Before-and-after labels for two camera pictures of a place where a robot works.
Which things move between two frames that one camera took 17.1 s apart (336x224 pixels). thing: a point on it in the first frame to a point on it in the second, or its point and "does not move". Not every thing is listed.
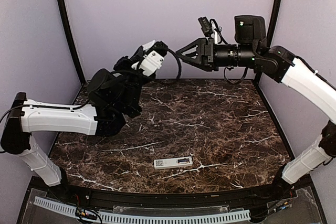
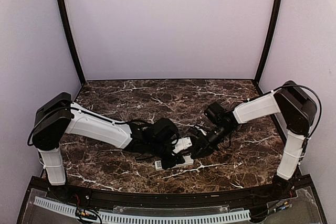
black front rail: (163, 200) does not move
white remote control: (172, 162) does not move
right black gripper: (207, 61) to (207, 149)
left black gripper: (121, 65) to (177, 160)
